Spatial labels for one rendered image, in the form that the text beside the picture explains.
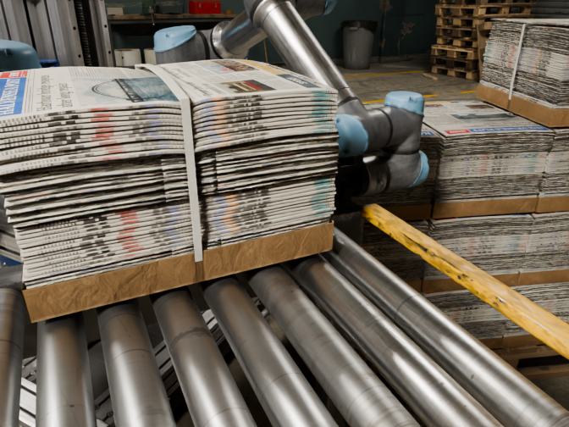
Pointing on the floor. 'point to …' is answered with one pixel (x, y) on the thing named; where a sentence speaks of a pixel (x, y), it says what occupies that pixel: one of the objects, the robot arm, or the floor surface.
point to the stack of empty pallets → (468, 57)
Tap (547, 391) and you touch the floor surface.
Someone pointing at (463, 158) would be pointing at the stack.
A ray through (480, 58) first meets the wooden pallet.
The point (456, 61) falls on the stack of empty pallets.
